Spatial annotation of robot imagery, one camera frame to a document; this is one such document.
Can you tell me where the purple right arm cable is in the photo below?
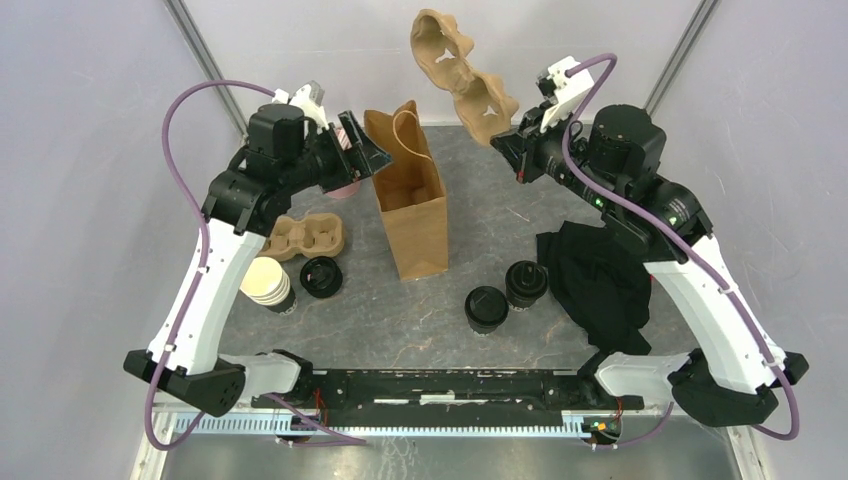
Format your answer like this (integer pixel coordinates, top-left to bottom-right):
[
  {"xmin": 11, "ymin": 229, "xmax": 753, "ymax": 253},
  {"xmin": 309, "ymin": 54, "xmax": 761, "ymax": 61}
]
[{"xmin": 561, "ymin": 52, "xmax": 801, "ymax": 448}]

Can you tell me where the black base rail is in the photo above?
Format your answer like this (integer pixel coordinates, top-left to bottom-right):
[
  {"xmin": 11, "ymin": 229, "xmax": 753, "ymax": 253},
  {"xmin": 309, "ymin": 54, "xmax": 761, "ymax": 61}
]
[{"xmin": 250, "ymin": 368, "xmax": 644, "ymax": 429}]

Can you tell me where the black cloth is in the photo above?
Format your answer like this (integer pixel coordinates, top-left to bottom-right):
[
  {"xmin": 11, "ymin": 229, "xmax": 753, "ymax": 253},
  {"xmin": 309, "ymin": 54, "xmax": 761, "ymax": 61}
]
[{"xmin": 536, "ymin": 221, "xmax": 652, "ymax": 355}]

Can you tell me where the black paper coffee cup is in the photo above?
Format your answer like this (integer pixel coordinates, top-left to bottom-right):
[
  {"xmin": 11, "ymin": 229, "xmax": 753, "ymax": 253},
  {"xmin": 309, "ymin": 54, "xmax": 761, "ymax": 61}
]
[
  {"xmin": 466, "ymin": 313, "xmax": 507, "ymax": 336},
  {"xmin": 506, "ymin": 291, "xmax": 541, "ymax": 311}
]

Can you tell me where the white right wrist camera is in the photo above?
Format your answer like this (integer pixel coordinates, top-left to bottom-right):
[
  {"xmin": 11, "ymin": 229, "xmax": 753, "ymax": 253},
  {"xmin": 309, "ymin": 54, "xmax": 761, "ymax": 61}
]
[{"xmin": 536, "ymin": 56, "xmax": 595, "ymax": 133}]

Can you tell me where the black plastic cup lid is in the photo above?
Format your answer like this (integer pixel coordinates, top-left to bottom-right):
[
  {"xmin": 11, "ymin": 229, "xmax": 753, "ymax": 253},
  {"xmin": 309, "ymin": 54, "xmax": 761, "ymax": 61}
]
[
  {"xmin": 464, "ymin": 286, "xmax": 509, "ymax": 316},
  {"xmin": 505, "ymin": 260, "xmax": 548, "ymax": 296}
]

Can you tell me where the aluminium slotted cable duct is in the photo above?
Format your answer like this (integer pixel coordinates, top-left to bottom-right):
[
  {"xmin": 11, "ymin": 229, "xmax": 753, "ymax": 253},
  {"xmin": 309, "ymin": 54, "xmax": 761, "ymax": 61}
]
[{"xmin": 148, "ymin": 370, "xmax": 624, "ymax": 439}]

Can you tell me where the pink straw holder cup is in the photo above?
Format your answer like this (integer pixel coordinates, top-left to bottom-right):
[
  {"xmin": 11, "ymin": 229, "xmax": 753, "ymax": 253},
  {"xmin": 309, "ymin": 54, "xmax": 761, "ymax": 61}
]
[{"xmin": 325, "ymin": 182, "xmax": 360, "ymax": 200}]

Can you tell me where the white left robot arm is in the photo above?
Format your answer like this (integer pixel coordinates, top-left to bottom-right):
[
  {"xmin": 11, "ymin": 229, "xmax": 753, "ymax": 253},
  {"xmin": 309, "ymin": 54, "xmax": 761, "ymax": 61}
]
[{"xmin": 123, "ymin": 103, "xmax": 391, "ymax": 417}]

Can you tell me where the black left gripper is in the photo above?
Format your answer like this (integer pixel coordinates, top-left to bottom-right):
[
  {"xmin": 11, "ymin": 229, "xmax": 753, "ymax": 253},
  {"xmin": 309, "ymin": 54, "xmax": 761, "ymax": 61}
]
[{"xmin": 283, "ymin": 110, "xmax": 394, "ymax": 195}]

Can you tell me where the stack of black lids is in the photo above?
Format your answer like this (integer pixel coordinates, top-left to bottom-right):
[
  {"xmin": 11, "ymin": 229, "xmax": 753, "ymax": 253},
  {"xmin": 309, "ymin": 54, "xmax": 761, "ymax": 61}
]
[{"xmin": 299, "ymin": 256, "xmax": 343, "ymax": 299}]

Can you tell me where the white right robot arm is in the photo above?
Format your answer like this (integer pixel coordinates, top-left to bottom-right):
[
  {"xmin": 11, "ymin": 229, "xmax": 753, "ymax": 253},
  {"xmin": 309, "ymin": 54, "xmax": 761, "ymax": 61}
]
[{"xmin": 490, "ymin": 104, "xmax": 809, "ymax": 430}]

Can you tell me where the stack of paper cups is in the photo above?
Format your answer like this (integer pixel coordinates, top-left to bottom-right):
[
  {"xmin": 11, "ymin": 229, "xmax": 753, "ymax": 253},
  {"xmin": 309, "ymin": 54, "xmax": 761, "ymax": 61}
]
[{"xmin": 239, "ymin": 257, "xmax": 297, "ymax": 315}]

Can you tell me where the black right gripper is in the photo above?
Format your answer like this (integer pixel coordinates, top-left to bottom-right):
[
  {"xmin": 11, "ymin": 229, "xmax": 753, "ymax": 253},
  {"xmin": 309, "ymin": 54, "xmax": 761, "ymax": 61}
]
[{"xmin": 492, "ymin": 97, "xmax": 621, "ymax": 213}]

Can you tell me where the brown cardboard cup carrier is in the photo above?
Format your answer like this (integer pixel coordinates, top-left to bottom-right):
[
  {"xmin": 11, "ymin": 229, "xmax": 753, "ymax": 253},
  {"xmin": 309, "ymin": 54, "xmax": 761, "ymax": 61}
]
[
  {"xmin": 259, "ymin": 213, "xmax": 345, "ymax": 262},
  {"xmin": 410, "ymin": 9, "xmax": 519, "ymax": 146}
]

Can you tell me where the brown paper bag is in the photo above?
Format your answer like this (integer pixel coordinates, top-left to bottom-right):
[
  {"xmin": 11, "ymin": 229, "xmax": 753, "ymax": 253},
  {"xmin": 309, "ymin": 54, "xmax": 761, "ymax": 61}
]
[{"xmin": 364, "ymin": 100, "xmax": 449, "ymax": 281}]

